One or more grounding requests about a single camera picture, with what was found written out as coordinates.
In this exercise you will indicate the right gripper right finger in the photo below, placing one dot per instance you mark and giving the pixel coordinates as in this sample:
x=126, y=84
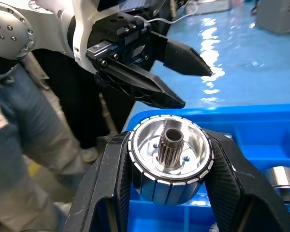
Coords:
x=234, y=205

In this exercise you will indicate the grey block device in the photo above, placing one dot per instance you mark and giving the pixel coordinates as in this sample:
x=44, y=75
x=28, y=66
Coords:
x=280, y=17

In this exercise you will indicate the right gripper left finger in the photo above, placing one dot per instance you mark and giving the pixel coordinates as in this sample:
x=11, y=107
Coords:
x=104, y=193

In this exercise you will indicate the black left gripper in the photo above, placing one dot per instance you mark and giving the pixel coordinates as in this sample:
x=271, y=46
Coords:
x=120, y=36

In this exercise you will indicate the blue compartment tray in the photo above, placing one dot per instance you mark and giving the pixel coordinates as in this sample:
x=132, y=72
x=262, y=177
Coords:
x=256, y=125

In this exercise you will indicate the blue grey leg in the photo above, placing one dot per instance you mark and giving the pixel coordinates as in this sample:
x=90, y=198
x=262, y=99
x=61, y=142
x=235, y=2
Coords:
x=38, y=120
x=26, y=200

